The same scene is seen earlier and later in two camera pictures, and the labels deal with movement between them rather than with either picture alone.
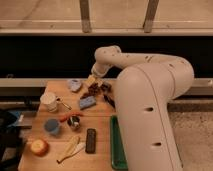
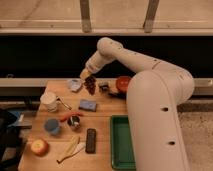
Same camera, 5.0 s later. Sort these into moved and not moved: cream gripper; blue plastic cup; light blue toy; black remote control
Moved: cream gripper
Not moved: black remote control; blue plastic cup; light blue toy
